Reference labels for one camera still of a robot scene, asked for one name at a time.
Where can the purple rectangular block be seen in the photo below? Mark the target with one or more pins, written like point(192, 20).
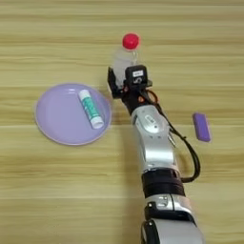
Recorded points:
point(201, 127)

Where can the purple round plate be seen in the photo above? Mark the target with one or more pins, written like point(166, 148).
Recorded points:
point(60, 117)

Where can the green and white glue stick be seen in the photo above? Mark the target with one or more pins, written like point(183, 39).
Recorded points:
point(90, 108)

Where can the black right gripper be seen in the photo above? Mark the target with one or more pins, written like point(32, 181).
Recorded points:
point(135, 97)

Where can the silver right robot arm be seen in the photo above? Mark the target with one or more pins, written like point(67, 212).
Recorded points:
point(155, 149)

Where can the black box with white label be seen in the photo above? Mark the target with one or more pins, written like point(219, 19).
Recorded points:
point(136, 74)

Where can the clear bottle with red cap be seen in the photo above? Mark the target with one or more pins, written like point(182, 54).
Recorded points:
point(125, 57)

